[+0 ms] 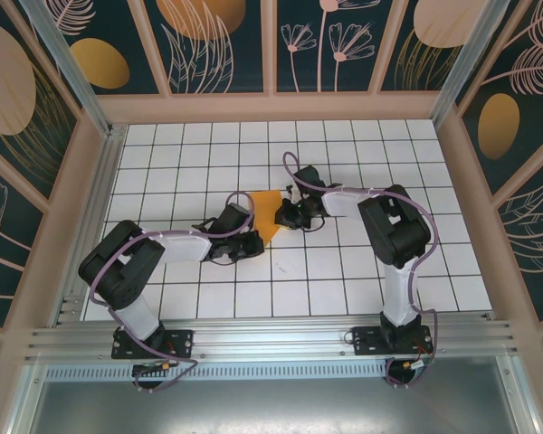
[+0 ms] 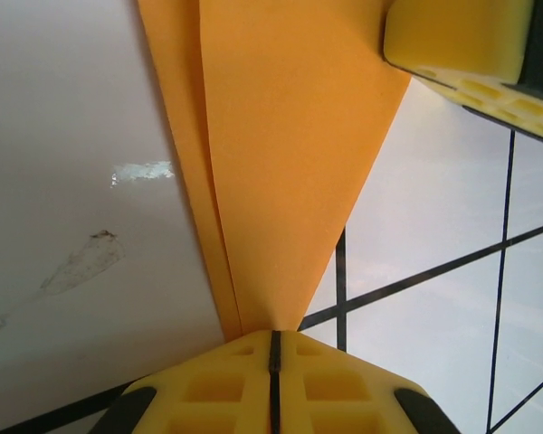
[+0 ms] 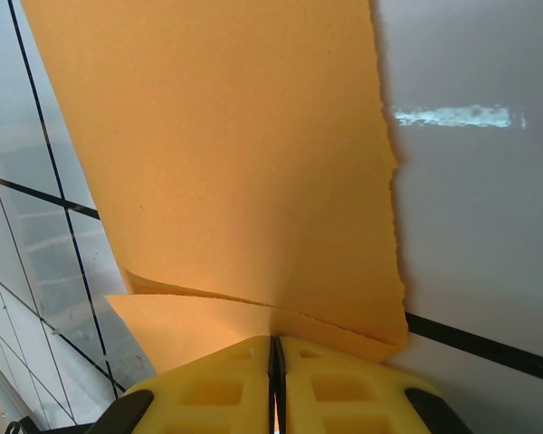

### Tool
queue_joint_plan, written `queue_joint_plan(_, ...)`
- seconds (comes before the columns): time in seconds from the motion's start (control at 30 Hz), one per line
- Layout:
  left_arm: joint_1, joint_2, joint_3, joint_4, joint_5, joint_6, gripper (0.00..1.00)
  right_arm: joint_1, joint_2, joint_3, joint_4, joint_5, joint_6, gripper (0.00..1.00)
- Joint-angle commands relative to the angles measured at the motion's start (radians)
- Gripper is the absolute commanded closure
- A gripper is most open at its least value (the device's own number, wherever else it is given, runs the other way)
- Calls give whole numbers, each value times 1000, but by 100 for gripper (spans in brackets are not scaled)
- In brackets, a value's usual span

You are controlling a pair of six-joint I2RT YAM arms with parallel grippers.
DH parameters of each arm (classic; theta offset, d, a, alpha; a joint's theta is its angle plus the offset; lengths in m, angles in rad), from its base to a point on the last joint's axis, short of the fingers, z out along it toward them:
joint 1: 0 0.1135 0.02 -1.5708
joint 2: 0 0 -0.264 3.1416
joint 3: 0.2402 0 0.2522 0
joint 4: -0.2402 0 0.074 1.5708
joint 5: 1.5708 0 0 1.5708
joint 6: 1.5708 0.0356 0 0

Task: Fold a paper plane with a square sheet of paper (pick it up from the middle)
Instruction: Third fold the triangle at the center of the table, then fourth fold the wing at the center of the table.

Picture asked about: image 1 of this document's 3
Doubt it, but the orange cloth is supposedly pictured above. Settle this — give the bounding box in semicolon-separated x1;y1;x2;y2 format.
246;189;285;248

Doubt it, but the grey metal sheet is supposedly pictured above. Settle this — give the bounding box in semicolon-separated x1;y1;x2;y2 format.
22;356;539;434

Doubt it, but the small adapter board with connectors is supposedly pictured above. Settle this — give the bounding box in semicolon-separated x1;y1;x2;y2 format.
132;360;174;377
402;356;435;372

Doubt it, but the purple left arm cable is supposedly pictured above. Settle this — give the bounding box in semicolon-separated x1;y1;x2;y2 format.
90;191;255;393

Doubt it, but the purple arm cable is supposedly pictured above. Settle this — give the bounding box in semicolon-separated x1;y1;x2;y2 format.
90;191;255;393
281;151;438;391

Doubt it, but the long aluminium mounting rail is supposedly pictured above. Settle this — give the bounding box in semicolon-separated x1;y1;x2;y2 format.
24;316;521;363

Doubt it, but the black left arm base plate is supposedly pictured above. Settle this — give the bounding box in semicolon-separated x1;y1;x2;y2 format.
111;329;195;361

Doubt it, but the perforated metal cable duct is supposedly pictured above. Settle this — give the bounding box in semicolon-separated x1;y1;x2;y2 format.
44;361;390;383

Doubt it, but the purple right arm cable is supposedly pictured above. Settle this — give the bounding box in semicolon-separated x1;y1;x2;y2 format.
281;151;438;391

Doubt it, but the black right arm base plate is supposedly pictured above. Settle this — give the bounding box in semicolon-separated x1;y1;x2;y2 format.
351;325;434;356

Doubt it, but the short aluminium side rail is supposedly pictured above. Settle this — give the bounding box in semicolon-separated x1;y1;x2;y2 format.
49;126;128;326

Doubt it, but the aluminium frame post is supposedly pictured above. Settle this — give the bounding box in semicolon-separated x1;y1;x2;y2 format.
429;0;499;132
17;0;114;137

